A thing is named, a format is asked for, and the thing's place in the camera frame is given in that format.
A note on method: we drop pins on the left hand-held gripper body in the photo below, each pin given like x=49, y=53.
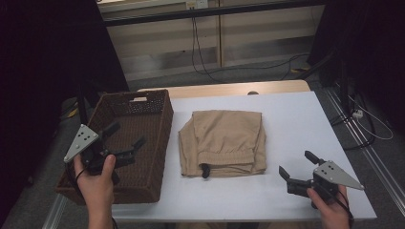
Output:
x=83, y=138

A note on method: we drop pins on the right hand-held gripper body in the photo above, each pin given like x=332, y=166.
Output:
x=334, y=175

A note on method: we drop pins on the brown wicker basket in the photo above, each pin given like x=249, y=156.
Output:
x=146, y=171

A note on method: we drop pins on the khaki pants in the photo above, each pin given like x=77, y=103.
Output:
x=223, y=140

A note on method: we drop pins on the person's right hand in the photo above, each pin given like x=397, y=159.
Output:
x=332, y=213

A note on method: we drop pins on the person's left hand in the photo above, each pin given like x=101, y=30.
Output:
x=95, y=191

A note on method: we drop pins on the white table mat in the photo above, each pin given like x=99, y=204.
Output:
x=302, y=127

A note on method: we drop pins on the black metal stand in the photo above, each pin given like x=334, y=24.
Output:
x=82, y=106
x=343, y=82

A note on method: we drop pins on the white plug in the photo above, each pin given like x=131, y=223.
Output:
x=358, y=114

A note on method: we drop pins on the dark round table grommet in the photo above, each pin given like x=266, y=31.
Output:
x=253, y=93

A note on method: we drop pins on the light wooden table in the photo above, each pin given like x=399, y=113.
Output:
x=223, y=89

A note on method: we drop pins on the black curtain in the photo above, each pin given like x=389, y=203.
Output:
x=369, y=47

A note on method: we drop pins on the black horizontal bar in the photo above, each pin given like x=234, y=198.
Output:
x=203, y=13

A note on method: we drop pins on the metal floor rail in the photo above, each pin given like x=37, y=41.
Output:
x=375, y=159
x=54, y=213

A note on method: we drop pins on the white wall socket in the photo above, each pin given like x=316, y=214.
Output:
x=197, y=4

